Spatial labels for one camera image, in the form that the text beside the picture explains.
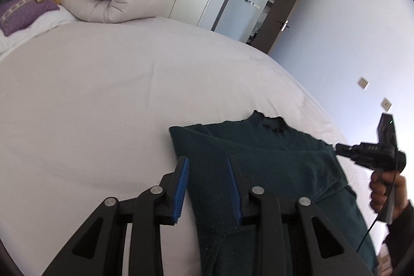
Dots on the person's right hand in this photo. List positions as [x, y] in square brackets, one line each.
[378, 192]

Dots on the bed with white sheet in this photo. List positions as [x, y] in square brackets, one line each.
[113, 101]

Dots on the person's right forearm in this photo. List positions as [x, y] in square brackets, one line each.
[401, 230]

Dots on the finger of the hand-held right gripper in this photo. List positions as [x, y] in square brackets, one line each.
[343, 150]

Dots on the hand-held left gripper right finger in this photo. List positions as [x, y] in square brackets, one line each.
[233, 190]

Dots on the wall socket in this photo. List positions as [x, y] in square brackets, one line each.
[363, 83]
[386, 104]

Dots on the brown door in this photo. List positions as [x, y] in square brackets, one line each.
[288, 4]

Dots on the dark green sweater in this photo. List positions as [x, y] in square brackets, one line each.
[275, 159]

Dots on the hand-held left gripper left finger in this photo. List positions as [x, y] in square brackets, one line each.
[181, 188]

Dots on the purple pillow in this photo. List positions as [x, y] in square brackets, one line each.
[22, 12]

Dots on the white smooth pillow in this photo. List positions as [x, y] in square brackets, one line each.
[51, 20]

